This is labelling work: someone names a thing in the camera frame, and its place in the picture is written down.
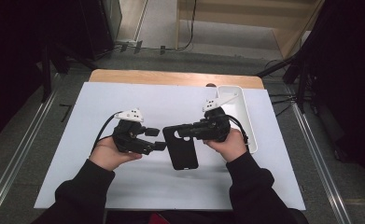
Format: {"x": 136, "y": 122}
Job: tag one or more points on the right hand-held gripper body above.
{"x": 214, "y": 127}

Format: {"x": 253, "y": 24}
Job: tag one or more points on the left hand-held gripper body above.
{"x": 129, "y": 137}

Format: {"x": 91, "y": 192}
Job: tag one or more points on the black phone case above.
{"x": 181, "y": 155}

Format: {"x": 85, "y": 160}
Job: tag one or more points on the white plastic container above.
{"x": 237, "y": 112}

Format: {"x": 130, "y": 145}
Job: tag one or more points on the person's right hand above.
{"x": 231, "y": 146}

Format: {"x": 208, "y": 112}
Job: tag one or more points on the person's left hand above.
{"x": 108, "y": 154}

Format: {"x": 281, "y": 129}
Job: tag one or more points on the white table mat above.
{"x": 158, "y": 102}

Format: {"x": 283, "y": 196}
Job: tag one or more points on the wooden table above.
{"x": 171, "y": 77}

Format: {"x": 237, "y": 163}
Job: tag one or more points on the red zippered garment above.
{"x": 158, "y": 219}

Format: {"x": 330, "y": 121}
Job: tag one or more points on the person's black jacket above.
{"x": 202, "y": 217}

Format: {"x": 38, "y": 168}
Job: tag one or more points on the power strip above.
{"x": 129, "y": 43}

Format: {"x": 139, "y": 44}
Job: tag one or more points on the black tripod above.
{"x": 301, "y": 84}

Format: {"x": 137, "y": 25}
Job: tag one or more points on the black metal stand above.
{"x": 48, "y": 74}

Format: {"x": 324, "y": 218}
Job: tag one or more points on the wooden shelf unit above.
{"x": 233, "y": 18}

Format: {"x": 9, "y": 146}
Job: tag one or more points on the black cabinet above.
{"x": 99, "y": 25}

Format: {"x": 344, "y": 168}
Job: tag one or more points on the dark curtain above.
{"x": 351, "y": 77}
{"x": 15, "y": 62}

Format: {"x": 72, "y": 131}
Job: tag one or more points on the metal floor rail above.
{"x": 320, "y": 161}
{"x": 21, "y": 155}

